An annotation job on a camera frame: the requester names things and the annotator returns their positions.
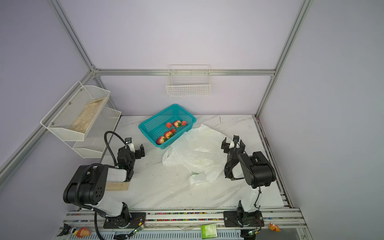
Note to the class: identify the white wire wall basket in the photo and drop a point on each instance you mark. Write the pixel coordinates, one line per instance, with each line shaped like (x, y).
(189, 80)

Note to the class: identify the lower white mesh shelf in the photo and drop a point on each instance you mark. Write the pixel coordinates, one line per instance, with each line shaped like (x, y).
(93, 147)

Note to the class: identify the green small box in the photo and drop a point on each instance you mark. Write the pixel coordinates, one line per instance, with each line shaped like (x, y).
(209, 231)

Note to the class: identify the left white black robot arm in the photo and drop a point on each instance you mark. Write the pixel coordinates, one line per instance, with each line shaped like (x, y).
(87, 188)

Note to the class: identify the beige glove in shelf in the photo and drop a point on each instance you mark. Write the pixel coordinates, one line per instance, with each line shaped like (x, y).
(84, 120)

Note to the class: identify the large fake strawberry back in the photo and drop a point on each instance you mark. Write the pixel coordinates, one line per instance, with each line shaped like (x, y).
(177, 124)

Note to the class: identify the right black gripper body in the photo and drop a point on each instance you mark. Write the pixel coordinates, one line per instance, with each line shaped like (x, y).
(233, 147)

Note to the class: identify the aluminium mounting rail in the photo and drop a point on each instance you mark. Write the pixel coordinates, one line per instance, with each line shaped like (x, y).
(285, 218)

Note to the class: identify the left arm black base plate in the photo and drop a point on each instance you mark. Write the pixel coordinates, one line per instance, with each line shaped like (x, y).
(133, 221)

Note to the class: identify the white plastic bag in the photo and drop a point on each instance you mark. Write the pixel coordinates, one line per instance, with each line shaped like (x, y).
(198, 150)

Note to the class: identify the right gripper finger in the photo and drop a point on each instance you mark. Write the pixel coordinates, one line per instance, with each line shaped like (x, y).
(238, 143)
(225, 146)

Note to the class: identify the teal plastic basket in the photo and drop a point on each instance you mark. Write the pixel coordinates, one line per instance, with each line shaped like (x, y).
(155, 126)

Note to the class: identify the beige glove on table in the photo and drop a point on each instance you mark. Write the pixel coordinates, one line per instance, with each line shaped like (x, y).
(117, 186)

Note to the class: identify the white mesh shelf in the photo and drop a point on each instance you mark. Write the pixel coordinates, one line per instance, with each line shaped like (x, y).
(60, 118)
(93, 147)

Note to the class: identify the orange toy right rail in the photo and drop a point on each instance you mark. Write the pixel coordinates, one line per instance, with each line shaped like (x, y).
(274, 227)

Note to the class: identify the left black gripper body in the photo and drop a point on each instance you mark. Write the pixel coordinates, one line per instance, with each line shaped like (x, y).
(133, 151)

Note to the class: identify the orange toy rail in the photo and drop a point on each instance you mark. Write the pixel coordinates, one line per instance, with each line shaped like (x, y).
(274, 227)
(82, 232)

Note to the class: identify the orange toy left rail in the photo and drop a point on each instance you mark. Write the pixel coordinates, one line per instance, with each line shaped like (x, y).
(82, 232)

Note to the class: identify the upper white mesh shelf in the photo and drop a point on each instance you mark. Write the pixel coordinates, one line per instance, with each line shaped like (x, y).
(60, 118)

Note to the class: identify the black small object left rail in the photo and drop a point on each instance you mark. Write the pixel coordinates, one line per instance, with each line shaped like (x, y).
(65, 231)

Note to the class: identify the large fake strawberry front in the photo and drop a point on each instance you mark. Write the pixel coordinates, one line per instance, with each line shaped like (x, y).
(161, 140)

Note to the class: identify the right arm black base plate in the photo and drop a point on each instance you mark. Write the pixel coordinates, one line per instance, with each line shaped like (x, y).
(243, 219)

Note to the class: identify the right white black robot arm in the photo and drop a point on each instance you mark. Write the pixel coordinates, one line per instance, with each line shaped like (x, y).
(258, 173)

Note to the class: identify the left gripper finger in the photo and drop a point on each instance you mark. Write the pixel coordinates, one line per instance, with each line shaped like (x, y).
(129, 144)
(140, 153)

